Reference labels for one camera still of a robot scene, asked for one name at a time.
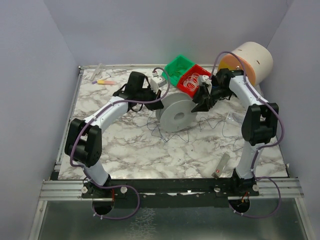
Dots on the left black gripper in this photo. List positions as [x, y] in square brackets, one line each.
[155, 100]

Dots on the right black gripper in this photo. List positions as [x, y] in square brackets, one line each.
[204, 97]

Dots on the grey plastic cable spool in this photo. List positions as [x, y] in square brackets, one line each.
[177, 113]

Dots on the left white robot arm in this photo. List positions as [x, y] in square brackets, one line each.
[84, 139]

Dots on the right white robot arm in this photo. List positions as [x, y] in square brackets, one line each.
[260, 122]

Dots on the red plastic bin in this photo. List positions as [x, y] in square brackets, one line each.
[188, 83]

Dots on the pink yellow marker pen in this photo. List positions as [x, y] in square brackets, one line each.
[104, 82]

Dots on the clear protractor packet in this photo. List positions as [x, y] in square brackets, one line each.
[235, 118]

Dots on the green plastic bin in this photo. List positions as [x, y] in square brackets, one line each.
[177, 68]

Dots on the clear plastic tube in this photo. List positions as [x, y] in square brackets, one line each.
[97, 71]

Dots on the small grey staples box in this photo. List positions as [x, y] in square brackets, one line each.
[220, 166]

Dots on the large beige cylinder drum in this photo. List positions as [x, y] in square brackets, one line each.
[257, 60]

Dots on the black mounting base bar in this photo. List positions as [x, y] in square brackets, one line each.
[170, 192]

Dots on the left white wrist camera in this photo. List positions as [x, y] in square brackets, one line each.
[156, 82]

